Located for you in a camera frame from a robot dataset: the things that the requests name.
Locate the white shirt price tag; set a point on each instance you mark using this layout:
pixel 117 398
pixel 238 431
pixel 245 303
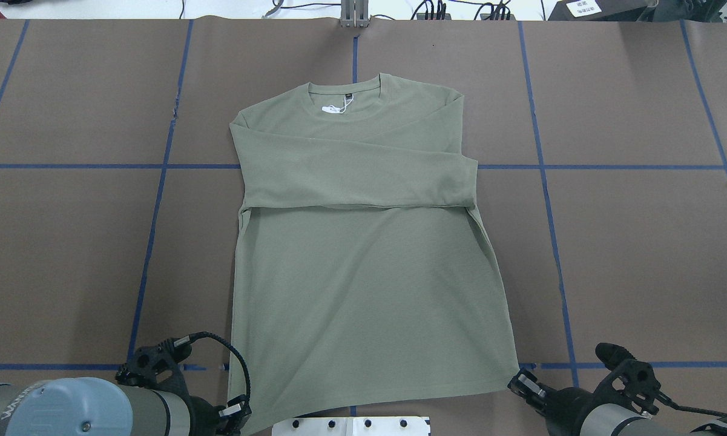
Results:
pixel 347 100

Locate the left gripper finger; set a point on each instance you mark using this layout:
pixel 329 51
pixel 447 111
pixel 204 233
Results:
pixel 237 410

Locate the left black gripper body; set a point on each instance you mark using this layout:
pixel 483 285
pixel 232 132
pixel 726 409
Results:
pixel 201 409

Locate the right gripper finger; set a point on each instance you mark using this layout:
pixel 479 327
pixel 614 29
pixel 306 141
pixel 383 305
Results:
pixel 525 385

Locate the black box with label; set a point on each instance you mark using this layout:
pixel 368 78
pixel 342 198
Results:
pixel 610 11

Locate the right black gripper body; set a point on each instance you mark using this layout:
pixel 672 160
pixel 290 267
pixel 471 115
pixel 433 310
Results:
pixel 566 404

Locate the olive green long-sleeve shirt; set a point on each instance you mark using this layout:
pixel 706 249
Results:
pixel 363 270

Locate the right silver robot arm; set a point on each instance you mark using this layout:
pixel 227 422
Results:
pixel 613 419

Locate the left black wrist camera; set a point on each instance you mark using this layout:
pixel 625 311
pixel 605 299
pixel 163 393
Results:
pixel 157 367

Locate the aluminium frame post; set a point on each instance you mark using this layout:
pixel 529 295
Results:
pixel 354 13

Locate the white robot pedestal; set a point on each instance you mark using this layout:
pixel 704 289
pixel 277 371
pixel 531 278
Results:
pixel 382 425

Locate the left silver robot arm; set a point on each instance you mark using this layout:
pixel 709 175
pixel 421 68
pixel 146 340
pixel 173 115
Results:
pixel 94 406

